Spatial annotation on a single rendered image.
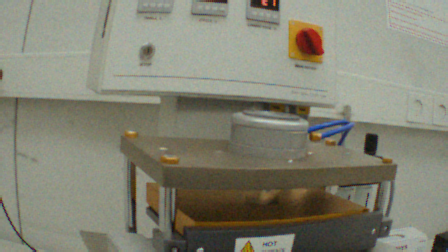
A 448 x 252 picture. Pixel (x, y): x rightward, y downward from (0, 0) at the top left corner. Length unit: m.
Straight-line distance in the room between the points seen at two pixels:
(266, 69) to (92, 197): 0.57
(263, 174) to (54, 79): 0.68
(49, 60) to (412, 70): 0.86
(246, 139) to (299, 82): 0.20
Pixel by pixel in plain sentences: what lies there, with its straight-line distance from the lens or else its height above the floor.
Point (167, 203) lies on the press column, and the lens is 0.54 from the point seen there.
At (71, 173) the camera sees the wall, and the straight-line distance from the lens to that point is 1.23.
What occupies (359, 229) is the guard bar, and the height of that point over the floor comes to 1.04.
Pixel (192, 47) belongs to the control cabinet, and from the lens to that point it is 0.75.
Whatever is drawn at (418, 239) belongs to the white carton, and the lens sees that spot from 1.24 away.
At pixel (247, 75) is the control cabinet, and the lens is 0.78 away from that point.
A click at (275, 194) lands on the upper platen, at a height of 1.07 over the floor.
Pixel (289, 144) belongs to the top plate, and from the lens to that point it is 0.62.
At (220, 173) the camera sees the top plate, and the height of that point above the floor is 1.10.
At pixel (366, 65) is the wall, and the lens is 1.31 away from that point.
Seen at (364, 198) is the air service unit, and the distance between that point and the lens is 0.90.
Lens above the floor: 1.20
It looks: 6 degrees down
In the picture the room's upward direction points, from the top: 5 degrees clockwise
